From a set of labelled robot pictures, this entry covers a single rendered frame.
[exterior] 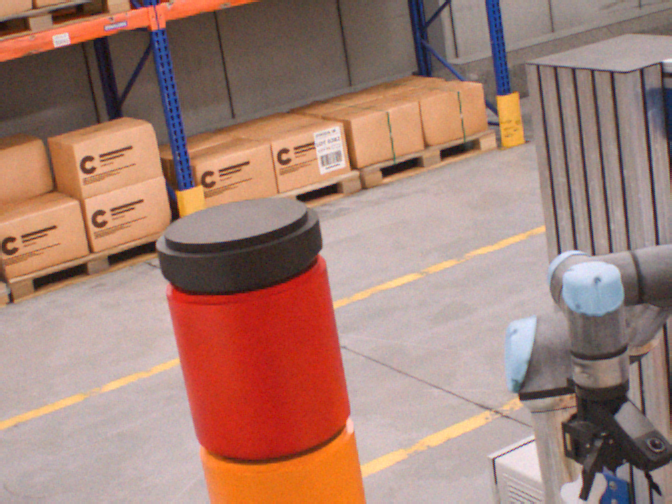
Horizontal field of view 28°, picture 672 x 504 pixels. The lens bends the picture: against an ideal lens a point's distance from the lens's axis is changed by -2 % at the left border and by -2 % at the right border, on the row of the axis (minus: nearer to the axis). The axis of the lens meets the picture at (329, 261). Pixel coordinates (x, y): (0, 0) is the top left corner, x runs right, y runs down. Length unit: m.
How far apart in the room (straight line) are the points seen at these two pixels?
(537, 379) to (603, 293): 0.49
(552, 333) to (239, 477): 1.78
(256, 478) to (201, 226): 0.08
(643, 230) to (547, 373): 0.28
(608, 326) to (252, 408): 1.34
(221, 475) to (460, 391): 5.68
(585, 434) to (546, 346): 0.39
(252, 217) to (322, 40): 10.52
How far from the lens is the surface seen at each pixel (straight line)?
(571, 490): 1.83
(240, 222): 0.41
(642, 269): 1.83
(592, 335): 1.73
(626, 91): 2.17
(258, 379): 0.40
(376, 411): 6.02
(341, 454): 0.42
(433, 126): 10.00
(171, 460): 5.92
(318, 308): 0.40
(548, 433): 2.20
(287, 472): 0.41
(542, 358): 2.17
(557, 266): 1.85
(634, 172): 2.20
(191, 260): 0.39
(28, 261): 8.64
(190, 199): 8.86
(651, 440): 1.76
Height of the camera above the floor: 2.45
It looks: 17 degrees down
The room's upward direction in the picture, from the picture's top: 9 degrees counter-clockwise
